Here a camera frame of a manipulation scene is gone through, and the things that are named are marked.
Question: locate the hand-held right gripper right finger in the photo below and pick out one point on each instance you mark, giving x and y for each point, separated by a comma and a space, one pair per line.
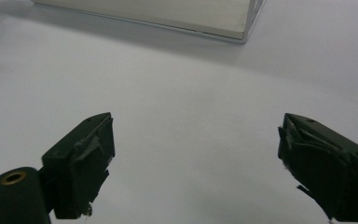
323, 168

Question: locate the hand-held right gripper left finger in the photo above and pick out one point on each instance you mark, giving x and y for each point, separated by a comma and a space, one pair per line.
80, 161

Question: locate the white rectangular box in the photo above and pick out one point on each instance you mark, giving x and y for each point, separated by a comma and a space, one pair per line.
155, 14

